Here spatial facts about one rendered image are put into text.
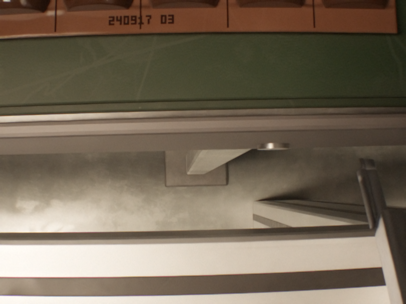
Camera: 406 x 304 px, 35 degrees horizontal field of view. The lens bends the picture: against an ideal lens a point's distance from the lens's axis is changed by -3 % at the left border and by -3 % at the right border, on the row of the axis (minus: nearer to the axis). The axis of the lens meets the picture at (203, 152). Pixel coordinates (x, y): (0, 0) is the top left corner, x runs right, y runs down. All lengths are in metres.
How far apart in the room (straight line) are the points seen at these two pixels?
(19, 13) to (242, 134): 0.06
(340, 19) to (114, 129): 0.06
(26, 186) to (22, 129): 0.72
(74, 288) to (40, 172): 0.61
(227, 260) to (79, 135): 0.13
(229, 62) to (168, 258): 0.12
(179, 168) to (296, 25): 0.70
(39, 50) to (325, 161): 0.73
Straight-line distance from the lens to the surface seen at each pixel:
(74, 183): 0.87
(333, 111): 0.18
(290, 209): 0.58
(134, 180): 0.86
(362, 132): 0.17
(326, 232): 0.28
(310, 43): 0.17
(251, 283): 0.27
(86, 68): 0.17
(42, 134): 0.16
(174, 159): 0.86
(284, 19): 0.16
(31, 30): 0.17
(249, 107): 0.17
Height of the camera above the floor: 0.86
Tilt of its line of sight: 86 degrees down
